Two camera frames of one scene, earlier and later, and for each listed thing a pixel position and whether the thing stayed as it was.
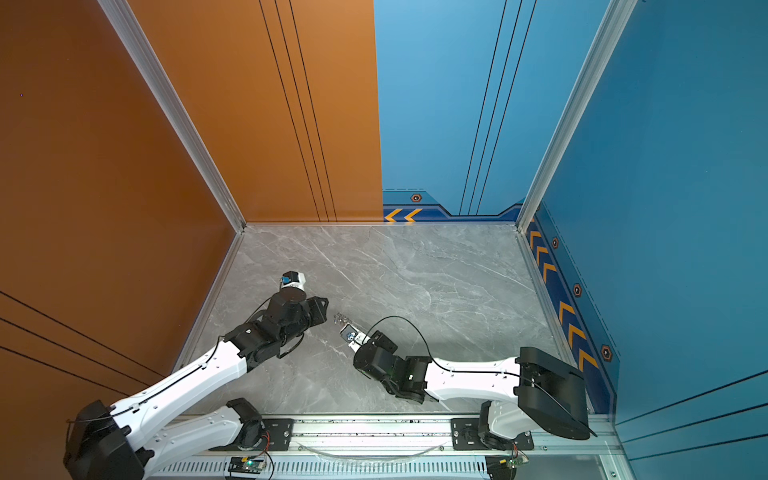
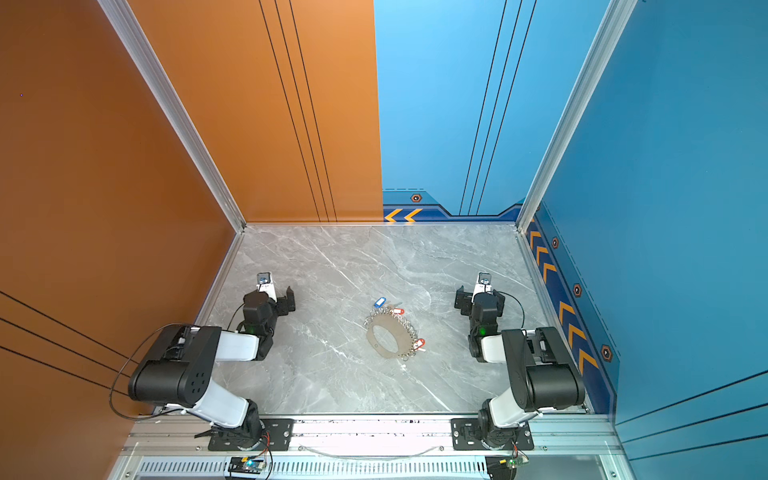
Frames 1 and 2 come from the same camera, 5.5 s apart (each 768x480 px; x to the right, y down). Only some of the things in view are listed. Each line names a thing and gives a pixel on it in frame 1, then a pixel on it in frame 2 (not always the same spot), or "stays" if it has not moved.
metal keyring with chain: x=341 y=319 -> x=404 y=333
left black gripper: x=315 y=304 -> x=285 y=305
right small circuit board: x=513 y=462 stays
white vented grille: x=381 y=468 stays
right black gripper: x=383 y=343 -> x=464 y=299
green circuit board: x=239 y=465 stays
